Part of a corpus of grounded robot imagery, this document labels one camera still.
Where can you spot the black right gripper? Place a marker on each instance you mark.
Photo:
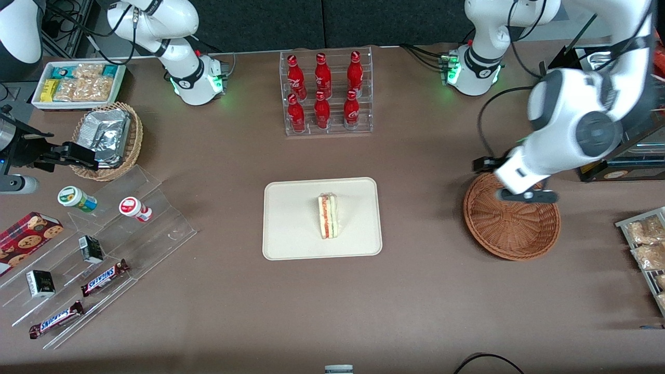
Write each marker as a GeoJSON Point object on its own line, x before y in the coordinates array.
{"type": "Point", "coordinates": [27, 148]}

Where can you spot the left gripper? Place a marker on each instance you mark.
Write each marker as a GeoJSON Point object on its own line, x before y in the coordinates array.
{"type": "Point", "coordinates": [484, 164]}

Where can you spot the triangular sandwich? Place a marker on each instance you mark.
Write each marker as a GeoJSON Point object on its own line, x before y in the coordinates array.
{"type": "Point", "coordinates": [328, 215]}

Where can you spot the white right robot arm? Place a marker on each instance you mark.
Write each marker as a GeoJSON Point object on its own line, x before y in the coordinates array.
{"type": "Point", "coordinates": [184, 78]}

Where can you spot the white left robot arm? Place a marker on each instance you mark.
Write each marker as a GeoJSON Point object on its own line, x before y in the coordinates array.
{"type": "Point", "coordinates": [571, 119]}

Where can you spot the light wicker basket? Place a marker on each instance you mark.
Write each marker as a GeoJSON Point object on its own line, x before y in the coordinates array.
{"type": "Point", "coordinates": [134, 140]}

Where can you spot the white snack tray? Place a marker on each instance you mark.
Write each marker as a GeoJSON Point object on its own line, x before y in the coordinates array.
{"type": "Point", "coordinates": [39, 103]}

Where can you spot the brown wicker basket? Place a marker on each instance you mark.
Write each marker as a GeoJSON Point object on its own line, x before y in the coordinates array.
{"type": "Point", "coordinates": [511, 228]}

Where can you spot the cream plastic tray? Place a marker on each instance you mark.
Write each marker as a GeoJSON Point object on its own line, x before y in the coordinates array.
{"type": "Point", "coordinates": [291, 218]}

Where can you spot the silver foil pack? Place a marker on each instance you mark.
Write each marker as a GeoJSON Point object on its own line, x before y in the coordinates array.
{"type": "Point", "coordinates": [106, 132]}

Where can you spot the green lid white cup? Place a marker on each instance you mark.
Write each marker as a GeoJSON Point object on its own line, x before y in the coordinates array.
{"type": "Point", "coordinates": [77, 199]}

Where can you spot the clear nut snack bag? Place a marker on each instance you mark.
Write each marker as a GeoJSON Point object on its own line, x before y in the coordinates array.
{"type": "Point", "coordinates": [93, 89]}
{"type": "Point", "coordinates": [88, 70]}
{"type": "Point", "coordinates": [65, 90]}

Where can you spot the yellow snack pack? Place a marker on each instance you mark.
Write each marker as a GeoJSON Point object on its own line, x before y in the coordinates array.
{"type": "Point", "coordinates": [49, 90]}

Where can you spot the red lid white cup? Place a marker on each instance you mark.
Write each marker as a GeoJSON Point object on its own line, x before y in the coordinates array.
{"type": "Point", "coordinates": [134, 209]}

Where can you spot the teal snack pack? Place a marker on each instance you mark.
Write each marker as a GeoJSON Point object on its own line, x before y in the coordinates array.
{"type": "Point", "coordinates": [60, 72]}
{"type": "Point", "coordinates": [110, 70]}

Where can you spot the small black carton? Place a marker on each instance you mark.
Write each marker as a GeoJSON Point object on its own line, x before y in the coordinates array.
{"type": "Point", "coordinates": [91, 249]}
{"type": "Point", "coordinates": [40, 283]}

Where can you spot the red cookie box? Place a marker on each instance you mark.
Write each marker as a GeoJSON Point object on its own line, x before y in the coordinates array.
{"type": "Point", "coordinates": [26, 241]}

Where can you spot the clear acrylic stepped display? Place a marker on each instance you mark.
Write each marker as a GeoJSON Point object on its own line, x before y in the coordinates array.
{"type": "Point", "coordinates": [156, 234]}

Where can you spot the brown snickers bar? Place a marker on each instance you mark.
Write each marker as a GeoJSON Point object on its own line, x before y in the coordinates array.
{"type": "Point", "coordinates": [56, 320]}
{"type": "Point", "coordinates": [104, 278]}

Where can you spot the dark equipment rack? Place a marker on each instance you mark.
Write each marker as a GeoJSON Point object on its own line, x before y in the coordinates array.
{"type": "Point", "coordinates": [67, 26]}

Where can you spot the red cola bottle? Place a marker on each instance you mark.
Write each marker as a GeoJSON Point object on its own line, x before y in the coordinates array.
{"type": "Point", "coordinates": [296, 115]}
{"type": "Point", "coordinates": [322, 113]}
{"type": "Point", "coordinates": [323, 77]}
{"type": "Point", "coordinates": [296, 78]}
{"type": "Point", "coordinates": [355, 74]}
{"type": "Point", "coordinates": [351, 111]}

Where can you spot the clear acrylic bottle rack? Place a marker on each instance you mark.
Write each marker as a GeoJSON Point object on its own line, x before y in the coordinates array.
{"type": "Point", "coordinates": [335, 130]}

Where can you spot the black food warmer cabinet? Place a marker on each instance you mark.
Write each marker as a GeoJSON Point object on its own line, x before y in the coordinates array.
{"type": "Point", "coordinates": [639, 156]}

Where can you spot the clear bagged pastry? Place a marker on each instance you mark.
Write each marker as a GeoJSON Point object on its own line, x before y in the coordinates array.
{"type": "Point", "coordinates": [661, 281]}
{"type": "Point", "coordinates": [662, 300]}
{"type": "Point", "coordinates": [649, 256]}
{"type": "Point", "coordinates": [644, 231]}

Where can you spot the grey metal snack rack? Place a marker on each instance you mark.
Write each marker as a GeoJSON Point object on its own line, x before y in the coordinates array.
{"type": "Point", "coordinates": [649, 275]}

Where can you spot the grey white device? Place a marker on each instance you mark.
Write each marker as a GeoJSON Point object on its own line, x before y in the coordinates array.
{"type": "Point", "coordinates": [338, 369]}

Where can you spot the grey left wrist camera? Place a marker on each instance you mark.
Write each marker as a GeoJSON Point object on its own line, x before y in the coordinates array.
{"type": "Point", "coordinates": [535, 196]}

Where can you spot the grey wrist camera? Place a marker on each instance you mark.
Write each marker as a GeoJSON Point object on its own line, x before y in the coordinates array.
{"type": "Point", "coordinates": [535, 196]}
{"type": "Point", "coordinates": [18, 185]}

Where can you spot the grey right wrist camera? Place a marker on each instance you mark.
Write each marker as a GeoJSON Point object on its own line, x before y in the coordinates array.
{"type": "Point", "coordinates": [18, 185]}

